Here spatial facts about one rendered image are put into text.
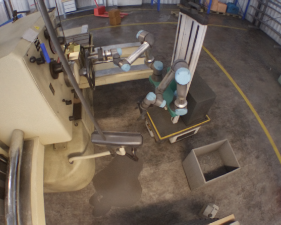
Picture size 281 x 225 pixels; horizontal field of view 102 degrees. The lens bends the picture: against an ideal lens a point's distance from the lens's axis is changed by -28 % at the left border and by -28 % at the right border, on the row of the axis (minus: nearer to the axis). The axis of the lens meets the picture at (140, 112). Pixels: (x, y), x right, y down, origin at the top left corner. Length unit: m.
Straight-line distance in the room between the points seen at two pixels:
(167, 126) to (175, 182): 0.80
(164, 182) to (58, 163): 1.38
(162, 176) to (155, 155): 0.33
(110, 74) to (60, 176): 1.50
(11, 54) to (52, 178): 1.35
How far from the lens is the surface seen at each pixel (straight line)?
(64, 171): 1.79
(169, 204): 2.20
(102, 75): 2.29
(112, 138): 0.99
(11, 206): 1.12
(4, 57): 0.85
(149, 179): 2.22
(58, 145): 1.90
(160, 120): 2.24
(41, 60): 0.93
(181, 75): 1.16
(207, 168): 2.10
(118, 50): 1.53
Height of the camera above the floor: 2.16
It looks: 53 degrees down
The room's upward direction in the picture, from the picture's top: 1 degrees clockwise
